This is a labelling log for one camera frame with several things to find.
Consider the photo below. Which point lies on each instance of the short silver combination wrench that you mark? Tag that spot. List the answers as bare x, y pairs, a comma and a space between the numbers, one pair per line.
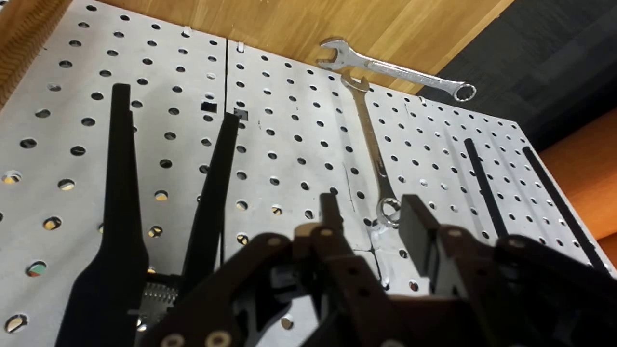
372, 148

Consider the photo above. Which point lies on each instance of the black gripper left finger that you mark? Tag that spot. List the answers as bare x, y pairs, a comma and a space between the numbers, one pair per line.
275, 296

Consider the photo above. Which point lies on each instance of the white metal pegboard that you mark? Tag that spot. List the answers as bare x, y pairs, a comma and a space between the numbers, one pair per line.
289, 156

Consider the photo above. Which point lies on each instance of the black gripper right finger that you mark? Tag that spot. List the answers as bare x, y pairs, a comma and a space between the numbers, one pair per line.
512, 296

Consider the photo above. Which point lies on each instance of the long silver combination wrench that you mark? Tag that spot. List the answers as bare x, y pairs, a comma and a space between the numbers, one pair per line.
397, 71

